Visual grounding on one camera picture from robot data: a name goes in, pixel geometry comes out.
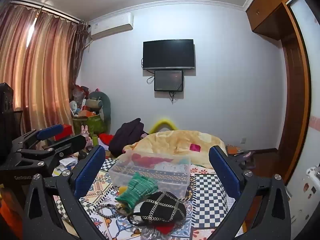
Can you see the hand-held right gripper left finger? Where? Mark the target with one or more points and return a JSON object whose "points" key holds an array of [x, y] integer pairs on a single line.
{"points": [[87, 172]]}

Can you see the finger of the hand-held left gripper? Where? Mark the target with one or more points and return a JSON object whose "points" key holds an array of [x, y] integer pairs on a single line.
{"points": [[67, 146], [50, 131]]}

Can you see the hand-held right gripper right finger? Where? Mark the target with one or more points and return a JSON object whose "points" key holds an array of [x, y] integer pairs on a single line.
{"points": [[223, 172]]}

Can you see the yellow floral scrunchie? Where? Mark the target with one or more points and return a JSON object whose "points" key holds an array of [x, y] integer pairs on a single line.
{"points": [[123, 208]]}

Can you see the clear plastic storage box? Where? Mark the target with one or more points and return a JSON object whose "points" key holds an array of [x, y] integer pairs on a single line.
{"points": [[172, 180]]}

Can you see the green knitted cloth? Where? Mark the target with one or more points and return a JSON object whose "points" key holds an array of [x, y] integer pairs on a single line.
{"points": [[137, 187]]}

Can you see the red cloth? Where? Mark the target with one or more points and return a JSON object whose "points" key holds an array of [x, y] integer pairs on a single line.
{"points": [[143, 160], [165, 227]]}

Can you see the shiny silver pouch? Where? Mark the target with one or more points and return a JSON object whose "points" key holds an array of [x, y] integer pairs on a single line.
{"points": [[150, 235]]}

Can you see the black chair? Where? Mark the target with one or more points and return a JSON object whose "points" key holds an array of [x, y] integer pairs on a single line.
{"points": [[18, 122]]}

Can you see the red box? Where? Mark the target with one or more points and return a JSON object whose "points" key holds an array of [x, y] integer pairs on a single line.
{"points": [[65, 130]]}

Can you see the pink bunny toy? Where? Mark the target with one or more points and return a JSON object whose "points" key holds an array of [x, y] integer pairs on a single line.
{"points": [[86, 133]]}

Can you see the orange notebook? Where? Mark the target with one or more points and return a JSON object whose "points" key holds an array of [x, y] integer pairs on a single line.
{"points": [[233, 150]]}

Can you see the purple grey bag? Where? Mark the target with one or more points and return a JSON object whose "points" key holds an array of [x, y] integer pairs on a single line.
{"points": [[246, 156]]}

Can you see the green bottle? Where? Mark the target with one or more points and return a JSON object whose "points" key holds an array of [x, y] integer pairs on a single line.
{"points": [[95, 141]]}

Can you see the patterned bed sheet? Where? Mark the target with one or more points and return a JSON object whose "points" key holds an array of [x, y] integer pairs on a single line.
{"points": [[207, 205]]}

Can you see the green storage bin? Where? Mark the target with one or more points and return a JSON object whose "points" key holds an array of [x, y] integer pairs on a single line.
{"points": [[96, 123]]}

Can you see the pile of household clutter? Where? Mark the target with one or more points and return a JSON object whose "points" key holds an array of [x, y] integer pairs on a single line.
{"points": [[80, 97]]}

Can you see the dark purple clothing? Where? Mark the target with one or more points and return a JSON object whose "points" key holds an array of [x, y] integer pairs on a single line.
{"points": [[127, 135]]}

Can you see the grey green plush toy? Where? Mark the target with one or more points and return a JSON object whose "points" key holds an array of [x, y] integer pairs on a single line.
{"points": [[103, 105]]}

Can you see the yellow fleece blanket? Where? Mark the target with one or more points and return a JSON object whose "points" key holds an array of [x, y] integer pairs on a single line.
{"points": [[170, 142]]}

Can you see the pink striped curtain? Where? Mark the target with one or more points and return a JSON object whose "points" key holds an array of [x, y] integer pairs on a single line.
{"points": [[45, 67]]}

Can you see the yellow foam arch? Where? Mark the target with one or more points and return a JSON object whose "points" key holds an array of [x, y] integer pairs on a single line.
{"points": [[165, 122]]}

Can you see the white cabinet with stickers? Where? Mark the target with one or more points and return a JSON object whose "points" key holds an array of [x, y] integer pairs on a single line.
{"points": [[305, 200]]}

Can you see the orange printed bag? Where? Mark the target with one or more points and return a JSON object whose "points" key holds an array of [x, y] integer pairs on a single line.
{"points": [[10, 210]]}

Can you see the white air conditioner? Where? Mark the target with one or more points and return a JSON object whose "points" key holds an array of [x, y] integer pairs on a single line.
{"points": [[112, 26]]}

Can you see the wooden overhead cabinet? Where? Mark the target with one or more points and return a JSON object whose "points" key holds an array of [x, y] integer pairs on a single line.
{"points": [[270, 7]]}

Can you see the white wall socket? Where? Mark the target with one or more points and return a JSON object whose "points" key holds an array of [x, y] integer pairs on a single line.
{"points": [[243, 140]]}

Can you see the wooden door frame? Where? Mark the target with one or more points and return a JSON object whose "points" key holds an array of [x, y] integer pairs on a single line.
{"points": [[295, 92]]}

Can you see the small black wall monitor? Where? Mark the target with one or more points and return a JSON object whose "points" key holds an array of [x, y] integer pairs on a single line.
{"points": [[168, 80]]}

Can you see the curtain rail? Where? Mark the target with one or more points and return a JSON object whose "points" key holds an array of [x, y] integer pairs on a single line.
{"points": [[50, 11]]}

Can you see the large black wall television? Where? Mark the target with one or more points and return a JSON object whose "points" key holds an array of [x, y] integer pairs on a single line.
{"points": [[168, 53]]}

